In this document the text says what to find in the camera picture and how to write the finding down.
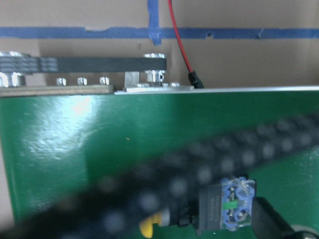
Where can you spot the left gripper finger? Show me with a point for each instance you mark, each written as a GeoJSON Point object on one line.
{"type": "Point", "coordinates": [267, 223]}

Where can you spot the yellow push button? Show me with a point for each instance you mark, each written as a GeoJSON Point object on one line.
{"type": "Point", "coordinates": [226, 205]}

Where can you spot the green conveyor belt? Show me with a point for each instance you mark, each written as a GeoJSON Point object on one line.
{"type": "Point", "coordinates": [86, 162]}

